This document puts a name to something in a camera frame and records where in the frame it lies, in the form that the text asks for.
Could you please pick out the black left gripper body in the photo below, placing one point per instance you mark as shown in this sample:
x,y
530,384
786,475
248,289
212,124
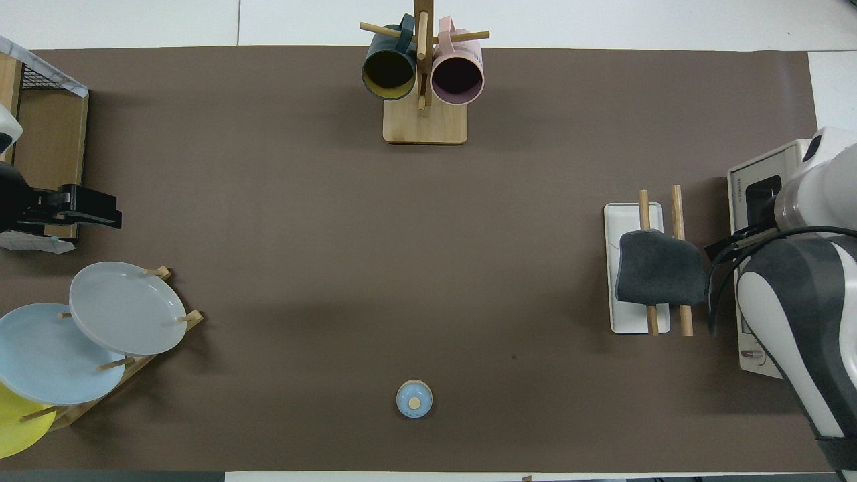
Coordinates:
x,y
27,201

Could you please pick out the rectangular fabric towel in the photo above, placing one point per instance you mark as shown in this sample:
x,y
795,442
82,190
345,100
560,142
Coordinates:
x,y
659,268

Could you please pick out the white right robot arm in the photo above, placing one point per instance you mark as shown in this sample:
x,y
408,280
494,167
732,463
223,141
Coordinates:
x,y
803,301

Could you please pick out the wooden plate rack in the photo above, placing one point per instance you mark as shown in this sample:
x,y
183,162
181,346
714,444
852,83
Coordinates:
x,y
140,365

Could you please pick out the grey plate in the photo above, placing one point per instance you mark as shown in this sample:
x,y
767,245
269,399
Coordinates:
x,y
127,308

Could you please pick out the marble patterned sheet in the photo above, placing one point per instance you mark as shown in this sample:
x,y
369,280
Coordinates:
x,y
47,70

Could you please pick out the light blue plate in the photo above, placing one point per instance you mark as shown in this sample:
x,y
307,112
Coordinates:
x,y
47,355

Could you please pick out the yellow plate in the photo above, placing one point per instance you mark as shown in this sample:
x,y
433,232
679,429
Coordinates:
x,y
20,428

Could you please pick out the brown table mat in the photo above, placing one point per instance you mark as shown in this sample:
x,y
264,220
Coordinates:
x,y
402,268

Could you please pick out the dark teal mug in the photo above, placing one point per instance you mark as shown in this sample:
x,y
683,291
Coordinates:
x,y
388,70

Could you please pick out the wooden mug tree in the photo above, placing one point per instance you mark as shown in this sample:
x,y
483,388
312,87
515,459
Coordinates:
x,y
425,124

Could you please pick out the pink mug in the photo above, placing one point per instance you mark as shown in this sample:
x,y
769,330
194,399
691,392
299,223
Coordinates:
x,y
456,77

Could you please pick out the cream toaster oven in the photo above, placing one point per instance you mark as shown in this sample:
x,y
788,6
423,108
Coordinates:
x,y
750,167

